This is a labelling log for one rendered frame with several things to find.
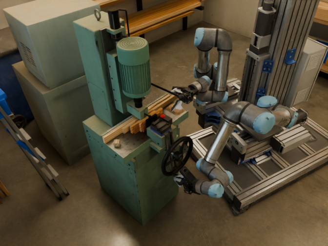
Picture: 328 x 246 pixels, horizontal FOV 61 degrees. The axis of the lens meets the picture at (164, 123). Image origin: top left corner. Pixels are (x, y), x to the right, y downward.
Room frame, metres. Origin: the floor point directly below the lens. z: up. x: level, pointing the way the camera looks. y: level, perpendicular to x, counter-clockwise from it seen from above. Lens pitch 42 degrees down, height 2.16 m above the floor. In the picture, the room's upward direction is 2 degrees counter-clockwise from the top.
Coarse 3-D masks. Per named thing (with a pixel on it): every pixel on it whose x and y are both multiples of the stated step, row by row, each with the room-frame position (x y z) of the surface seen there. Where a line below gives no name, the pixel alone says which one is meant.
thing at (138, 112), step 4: (132, 100) 1.49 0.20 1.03; (128, 104) 1.45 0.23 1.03; (132, 104) 1.44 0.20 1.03; (128, 108) 1.45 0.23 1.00; (132, 108) 1.42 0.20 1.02; (136, 108) 1.40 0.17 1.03; (140, 108) 1.40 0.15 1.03; (144, 108) 1.40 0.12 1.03; (132, 112) 1.42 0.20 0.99; (136, 112) 1.39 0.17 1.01; (140, 112) 1.37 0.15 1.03; (144, 112) 1.39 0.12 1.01; (136, 116) 1.39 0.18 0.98; (140, 116) 1.37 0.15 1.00; (144, 116) 1.39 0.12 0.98
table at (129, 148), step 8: (168, 104) 1.60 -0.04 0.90; (168, 112) 1.52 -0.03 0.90; (184, 112) 1.51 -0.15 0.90; (176, 120) 1.44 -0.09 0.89; (120, 136) 1.29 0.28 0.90; (128, 136) 1.29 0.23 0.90; (136, 136) 1.29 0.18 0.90; (144, 136) 1.28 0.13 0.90; (104, 144) 1.23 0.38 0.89; (112, 144) 1.22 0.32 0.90; (120, 144) 1.22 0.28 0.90; (128, 144) 1.21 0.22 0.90; (136, 144) 1.21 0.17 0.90; (144, 144) 1.23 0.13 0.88; (152, 144) 1.24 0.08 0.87; (112, 152) 1.18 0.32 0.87; (120, 152) 1.15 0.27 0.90; (128, 152) 1.15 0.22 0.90; (136, 152) 1.17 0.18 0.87; (160, 152) 1.19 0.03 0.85; (120, 160) 1.13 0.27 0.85; (128, 160) 1.13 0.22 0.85
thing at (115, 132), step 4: (168, 96) 1.64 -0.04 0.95; (160, 100) 1.59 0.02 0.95; (152, 104) 1.55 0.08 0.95; (156, 104) 1.55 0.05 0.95; (148, 108) 1.50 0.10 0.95; (128, 120) 1.39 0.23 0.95; (132, 120) 1.39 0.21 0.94; (124, 124) 1.35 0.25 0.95; (116, 128) 1.31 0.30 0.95; (120, 128) 1.32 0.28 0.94; (112, 132) 1.28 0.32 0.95; (116, 132) 1.29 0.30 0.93; (120, 132) 1.31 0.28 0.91; (104, 136) 1.24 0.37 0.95; (108, 136) 1.25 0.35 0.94; (112, 136) 1.27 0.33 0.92; (104, 140) 1.23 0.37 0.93; (108, 140) 1.25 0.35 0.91
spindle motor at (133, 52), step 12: (120, 48) 1.37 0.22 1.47; (132, 48) 1.36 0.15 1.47; (144, 48) 1.37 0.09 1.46; (120, 60) 1.37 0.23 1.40; (132, 60) 1.34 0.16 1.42; (144, 60) 1.37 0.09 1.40; (120, 72) 1.40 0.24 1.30; (132, 72) 1.34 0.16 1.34; (144, 72) 1.37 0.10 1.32; (132, 84) 1.34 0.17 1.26; (144, 84) 1.36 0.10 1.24; (132, 96) 1.34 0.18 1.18
